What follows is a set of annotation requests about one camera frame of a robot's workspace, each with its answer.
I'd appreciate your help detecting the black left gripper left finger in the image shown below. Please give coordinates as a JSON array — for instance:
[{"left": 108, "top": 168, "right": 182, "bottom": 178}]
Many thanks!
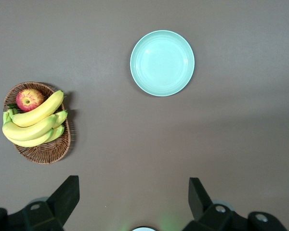
[{"left": 0, "top": 175, "right": 80, "bottom": 231}]

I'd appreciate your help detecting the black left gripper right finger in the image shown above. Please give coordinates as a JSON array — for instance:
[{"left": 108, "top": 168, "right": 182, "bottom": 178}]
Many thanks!
[{"left": 183, "top": 177, "right": 289, "bottom": 231}]

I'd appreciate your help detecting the mint green plate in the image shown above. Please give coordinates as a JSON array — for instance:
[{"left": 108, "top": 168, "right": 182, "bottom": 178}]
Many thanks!
[{"left": 130, "top": 29, "right": 196, "bottom": 97}]

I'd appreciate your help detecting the brown wicker basket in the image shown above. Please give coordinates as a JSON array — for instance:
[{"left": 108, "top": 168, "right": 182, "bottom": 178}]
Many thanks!
[{"left": 3, "top": 81, "right": 72, "bottom": 165}]

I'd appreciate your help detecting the yellow banana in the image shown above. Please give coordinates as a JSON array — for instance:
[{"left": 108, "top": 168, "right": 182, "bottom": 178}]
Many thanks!
[
  {"left": 52, "top": 109, "right": 68, "bottom": 129},
  {"left": 44, "top": 124, "right": 66, "bottom": 143},
  {"left": 9, "top": 90, "right": 65, "bottom": 128},
  {"left": 1, "top": 109, "right": 58, "bottom": 142},
  {"left": 5, "top": 127, "right": 55, "bottom": 148}
]

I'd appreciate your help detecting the brown table cover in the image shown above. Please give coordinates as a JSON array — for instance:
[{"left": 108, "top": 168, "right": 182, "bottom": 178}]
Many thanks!
[{"left": 0, "top": 0, "right": 289, "bottom": 231}]

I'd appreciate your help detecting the red yellow apple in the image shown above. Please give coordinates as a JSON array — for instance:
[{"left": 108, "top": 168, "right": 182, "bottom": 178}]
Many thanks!
[{"left": 15, "top": 89, "right": 45, "bottom": 113}]

